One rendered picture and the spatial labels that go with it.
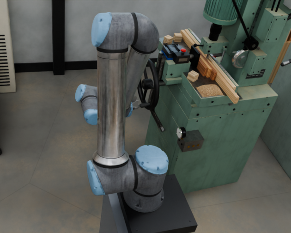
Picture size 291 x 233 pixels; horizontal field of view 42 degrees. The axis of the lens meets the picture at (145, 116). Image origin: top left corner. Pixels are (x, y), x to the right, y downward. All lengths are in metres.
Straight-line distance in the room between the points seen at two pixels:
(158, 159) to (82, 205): 0.99
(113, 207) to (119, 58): 0.75
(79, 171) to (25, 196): 0.39
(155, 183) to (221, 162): 0.98
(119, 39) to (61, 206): 1.40
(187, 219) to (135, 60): 0.75
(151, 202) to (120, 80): 0.60
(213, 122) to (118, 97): 0.90
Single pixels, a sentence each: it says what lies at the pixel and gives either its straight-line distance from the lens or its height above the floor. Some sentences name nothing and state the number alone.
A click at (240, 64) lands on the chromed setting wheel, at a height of 0.99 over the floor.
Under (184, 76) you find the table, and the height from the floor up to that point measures 0.90.
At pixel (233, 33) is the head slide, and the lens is 2.09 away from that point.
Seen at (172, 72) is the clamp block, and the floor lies 0.90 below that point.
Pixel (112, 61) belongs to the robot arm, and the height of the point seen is 1.29.
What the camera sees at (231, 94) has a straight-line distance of 1.96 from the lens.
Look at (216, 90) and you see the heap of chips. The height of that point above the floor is 0.92.
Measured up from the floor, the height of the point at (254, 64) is 1.03.
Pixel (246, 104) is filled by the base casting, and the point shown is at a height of 0.77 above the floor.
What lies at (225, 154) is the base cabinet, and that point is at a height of 0.34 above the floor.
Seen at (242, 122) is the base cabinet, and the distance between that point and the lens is 2.32.
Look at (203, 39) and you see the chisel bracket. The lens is 2.08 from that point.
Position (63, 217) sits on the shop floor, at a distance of 2.43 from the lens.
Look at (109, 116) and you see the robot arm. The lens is 1.43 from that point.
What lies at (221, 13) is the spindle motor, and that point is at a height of 1.26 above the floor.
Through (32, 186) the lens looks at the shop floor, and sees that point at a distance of 2.58.
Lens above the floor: 2.03
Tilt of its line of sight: 41 degrees down
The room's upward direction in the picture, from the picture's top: 11 degrees clockwise
